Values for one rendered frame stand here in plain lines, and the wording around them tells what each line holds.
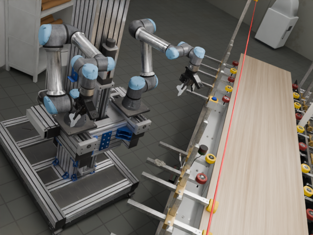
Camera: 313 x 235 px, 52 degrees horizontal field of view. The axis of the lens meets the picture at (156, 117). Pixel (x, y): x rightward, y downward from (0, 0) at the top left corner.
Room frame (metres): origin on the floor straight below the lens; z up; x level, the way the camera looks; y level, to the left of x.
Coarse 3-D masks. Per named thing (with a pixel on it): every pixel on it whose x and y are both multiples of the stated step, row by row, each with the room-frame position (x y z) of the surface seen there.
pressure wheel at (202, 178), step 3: (198, 174) 1.68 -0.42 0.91; (201, 174) 1.69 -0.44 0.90; (204, 174) 1.70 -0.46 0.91; (198, 177) 1.65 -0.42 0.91; (201, 177) 1.66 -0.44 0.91; (204, 177) 1.67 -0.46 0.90; (198, 180) 1.63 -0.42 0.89; (201, 180) 1.63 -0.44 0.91; (204, 180) 1.64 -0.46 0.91; (201, 183) 1.63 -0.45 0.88; (204, 183) 1.64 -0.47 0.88
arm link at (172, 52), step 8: (136, 24) 2.12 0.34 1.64; (136, 32) 2.06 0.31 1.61; (144, 32) 2.06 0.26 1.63; (144, 40) 2.03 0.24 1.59; (152, 40) 2.00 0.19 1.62; (160, 40) 1.99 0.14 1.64; (160, 48) 1.95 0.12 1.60; (168, 48) 1.91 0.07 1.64; (176, 48) 1.92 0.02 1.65; (168, 56) 1.89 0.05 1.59; (176, 56) 1.89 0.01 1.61
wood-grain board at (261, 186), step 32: (256, 64) 4.07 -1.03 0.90; (256, 96) 3.18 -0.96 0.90; (288, 96) 3.45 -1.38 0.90; (224, 128) 2.36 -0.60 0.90; (256, 128) 2.54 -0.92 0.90; (288, 128) 2.73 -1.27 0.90; (224, 160) 1.93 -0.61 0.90; (256, 160) 2.07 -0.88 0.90; (288, 160) 2.21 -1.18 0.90; (224, 192) 1.60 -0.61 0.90; (256, 192) 1.71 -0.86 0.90; (288, 192) 1.82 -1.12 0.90; (224, 224) 1.33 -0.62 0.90; (256, 224) 1.42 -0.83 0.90; (288, 224) 1.51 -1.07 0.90
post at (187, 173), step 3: (186, 171) 1.46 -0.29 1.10; (189, 171) 1.47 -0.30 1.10; (186, 174) 1.46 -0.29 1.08; (189, 174) 1.46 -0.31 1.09; (183, 177) 1.46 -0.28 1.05; (186, 177) 1.46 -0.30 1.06; (183, 180) 1.46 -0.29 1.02; (186, 180) 1.46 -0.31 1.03; (180, 183) 1.46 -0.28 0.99; (183, 183) 1.46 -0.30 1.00; (183, 186) 1.46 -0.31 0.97; (174, 198) 1.46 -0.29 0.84; (171, 201) 1.46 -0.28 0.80; (171, 204) 1.46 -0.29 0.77; (168, 207) 1.47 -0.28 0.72
